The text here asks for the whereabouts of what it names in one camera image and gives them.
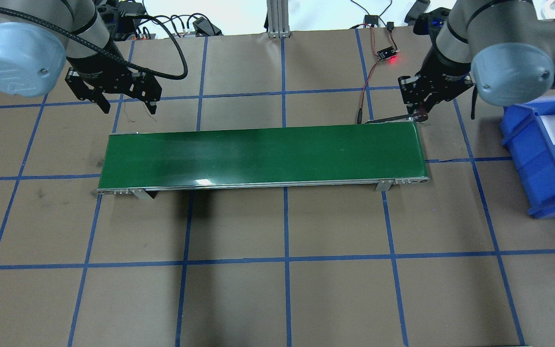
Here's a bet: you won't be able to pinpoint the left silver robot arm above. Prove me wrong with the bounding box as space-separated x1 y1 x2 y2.
0 0 350 113

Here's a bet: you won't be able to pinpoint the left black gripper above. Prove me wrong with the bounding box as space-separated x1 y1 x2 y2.
65 67 162 115

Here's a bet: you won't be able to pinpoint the black power adapter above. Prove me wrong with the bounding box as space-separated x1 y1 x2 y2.
95 0 147 41

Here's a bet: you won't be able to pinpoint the green conveyor belt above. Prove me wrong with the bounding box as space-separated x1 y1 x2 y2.
97 121 430 200

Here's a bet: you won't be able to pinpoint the blue plastic bin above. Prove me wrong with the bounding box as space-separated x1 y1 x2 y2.
500 96 555 219

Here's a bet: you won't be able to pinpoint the black cylindrical capacitor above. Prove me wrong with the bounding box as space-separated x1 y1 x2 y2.
412 108 429 122

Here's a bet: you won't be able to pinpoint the black inline switch box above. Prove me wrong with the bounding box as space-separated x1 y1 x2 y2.
363 14 380 27

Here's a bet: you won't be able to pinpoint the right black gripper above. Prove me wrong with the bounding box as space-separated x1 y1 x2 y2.
398 58 474 114

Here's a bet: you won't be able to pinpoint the small red led board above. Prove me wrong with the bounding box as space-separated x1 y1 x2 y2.
377 46 399 61

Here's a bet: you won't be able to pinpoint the aluminium frame post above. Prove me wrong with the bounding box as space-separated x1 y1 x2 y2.
266 0 291 39

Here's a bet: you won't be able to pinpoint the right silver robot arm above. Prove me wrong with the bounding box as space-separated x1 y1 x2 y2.
398 0 555 121

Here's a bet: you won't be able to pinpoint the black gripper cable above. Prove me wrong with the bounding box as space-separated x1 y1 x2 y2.
0 0 189 80

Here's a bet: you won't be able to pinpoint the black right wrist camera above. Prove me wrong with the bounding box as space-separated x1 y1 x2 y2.
413 11 449 36

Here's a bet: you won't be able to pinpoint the red black power cable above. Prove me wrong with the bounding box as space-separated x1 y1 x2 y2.
350 0 396 125

